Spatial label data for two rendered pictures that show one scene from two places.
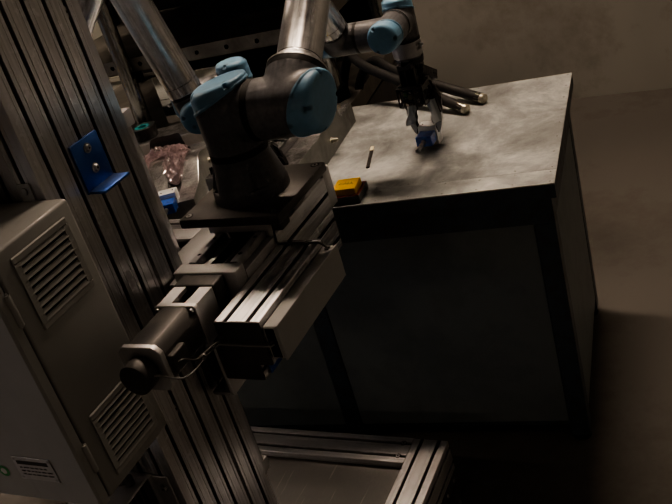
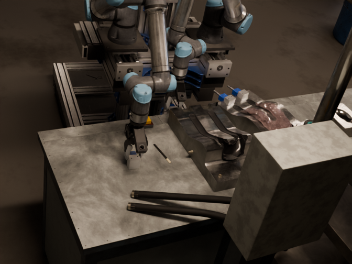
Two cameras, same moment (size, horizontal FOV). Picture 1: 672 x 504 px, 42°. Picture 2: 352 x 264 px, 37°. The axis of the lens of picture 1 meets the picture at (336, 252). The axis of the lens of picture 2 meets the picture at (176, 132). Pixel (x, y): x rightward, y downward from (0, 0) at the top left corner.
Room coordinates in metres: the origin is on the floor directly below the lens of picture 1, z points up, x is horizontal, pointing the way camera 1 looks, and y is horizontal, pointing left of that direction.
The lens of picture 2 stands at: (3.26, -1.70, 2.37)
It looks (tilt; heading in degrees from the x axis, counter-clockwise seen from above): 37 degrees down; 123
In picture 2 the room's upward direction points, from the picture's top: 12 degrees clockwise
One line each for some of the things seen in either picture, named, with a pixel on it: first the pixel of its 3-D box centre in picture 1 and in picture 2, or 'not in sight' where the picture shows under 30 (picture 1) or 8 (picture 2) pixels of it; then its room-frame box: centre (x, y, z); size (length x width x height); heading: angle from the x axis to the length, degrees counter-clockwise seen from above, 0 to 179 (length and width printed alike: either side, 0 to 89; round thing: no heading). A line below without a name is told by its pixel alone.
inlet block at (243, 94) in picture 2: not in sight; (235, 91); (2.15, 0.49, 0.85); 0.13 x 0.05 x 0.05; 173
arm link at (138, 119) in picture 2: (408, 49); (138, 114); (2.16, -0.32, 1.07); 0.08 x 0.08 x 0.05
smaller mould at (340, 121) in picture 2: not in sight; (341, 120); (2.66, 0.79, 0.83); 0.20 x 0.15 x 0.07; 156
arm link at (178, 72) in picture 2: not in sight; (178, 69); (2.02, 0.10, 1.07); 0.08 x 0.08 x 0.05
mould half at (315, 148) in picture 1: (283, 140); (216, 140); (2.34, 0.05, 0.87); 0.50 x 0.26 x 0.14; 156
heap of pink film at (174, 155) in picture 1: (158, 159); (269, 114); (2.41, 0.41, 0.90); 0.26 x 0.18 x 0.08; 173
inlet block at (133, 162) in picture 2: (425, 140); (131, 154); (2.14, -0.31, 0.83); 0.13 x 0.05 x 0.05; 150
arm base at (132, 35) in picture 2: (245, 167); (123, 29); (1.62, 0.12, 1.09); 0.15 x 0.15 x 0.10
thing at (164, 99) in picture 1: (219, 70); not in sight; (3.30, 0.22, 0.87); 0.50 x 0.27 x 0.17; 156
